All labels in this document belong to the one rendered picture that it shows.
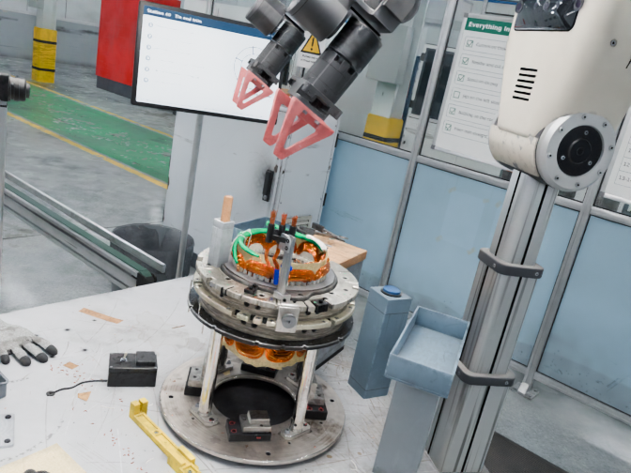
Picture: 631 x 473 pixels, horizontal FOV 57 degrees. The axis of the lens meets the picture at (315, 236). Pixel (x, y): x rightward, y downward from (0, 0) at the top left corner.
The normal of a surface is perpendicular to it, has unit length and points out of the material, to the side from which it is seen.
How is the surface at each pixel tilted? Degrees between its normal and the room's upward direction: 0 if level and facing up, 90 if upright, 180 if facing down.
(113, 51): 90
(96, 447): 0
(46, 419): 0
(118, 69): 90
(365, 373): 90
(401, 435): 90
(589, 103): 109
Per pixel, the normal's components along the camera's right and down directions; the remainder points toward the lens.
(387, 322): 0.49, 0.35
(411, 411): -0.35, 0.22
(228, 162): -0.63, 0.11
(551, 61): -0.96, -0.11
